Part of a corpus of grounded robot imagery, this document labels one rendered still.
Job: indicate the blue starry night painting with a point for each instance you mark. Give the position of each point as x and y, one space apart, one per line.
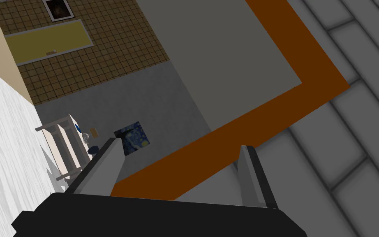
133 137

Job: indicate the dark framed picture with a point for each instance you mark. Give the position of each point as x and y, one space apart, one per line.
58 9

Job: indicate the white shelf table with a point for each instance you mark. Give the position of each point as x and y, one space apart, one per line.
65 144

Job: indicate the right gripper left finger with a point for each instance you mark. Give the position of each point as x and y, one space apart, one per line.
101 171

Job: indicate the yellow door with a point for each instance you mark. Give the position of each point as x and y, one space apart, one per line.
46 42

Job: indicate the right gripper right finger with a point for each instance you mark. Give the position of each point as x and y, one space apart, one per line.
251 177

